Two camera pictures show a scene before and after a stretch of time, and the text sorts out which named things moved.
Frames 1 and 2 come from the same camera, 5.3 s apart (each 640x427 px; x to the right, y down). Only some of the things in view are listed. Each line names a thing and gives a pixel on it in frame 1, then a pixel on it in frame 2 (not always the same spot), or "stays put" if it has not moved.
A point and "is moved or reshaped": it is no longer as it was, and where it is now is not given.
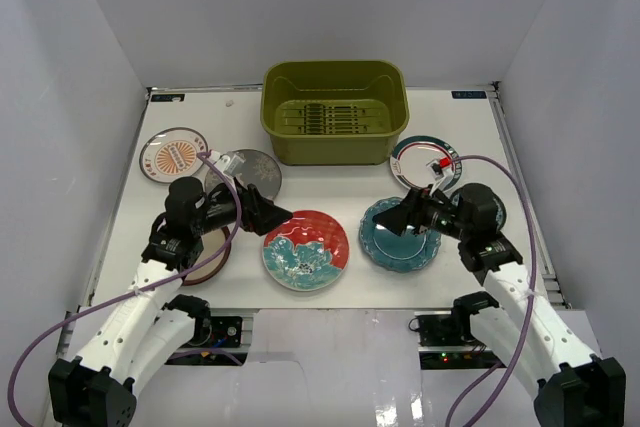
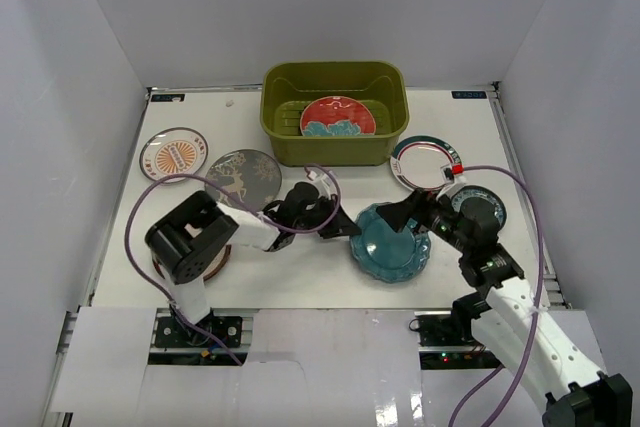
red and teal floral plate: (308, 252) → (336, 116)
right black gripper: (417, 203) stays put
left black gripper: (251, 210) → (324, 215)
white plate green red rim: (411, 156) stays put
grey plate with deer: (259, 169) stays put
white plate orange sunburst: (172, 152) stays put
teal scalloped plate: (405, 253) is moved or reshaped
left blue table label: (177, 97) stays put
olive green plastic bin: (334, 112) stays put
